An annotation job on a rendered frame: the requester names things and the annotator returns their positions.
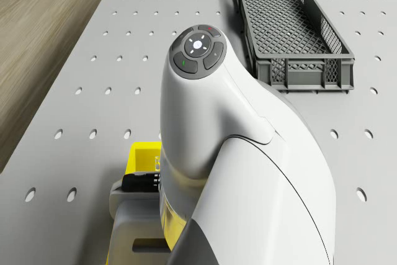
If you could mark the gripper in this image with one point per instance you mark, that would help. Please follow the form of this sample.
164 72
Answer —
136 212

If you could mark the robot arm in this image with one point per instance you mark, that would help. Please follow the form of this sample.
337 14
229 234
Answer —
235 159

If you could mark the yellow basket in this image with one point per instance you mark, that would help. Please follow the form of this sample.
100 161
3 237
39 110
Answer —
139 159

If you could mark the dark grey basket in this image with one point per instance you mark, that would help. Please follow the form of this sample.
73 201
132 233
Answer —
279 23

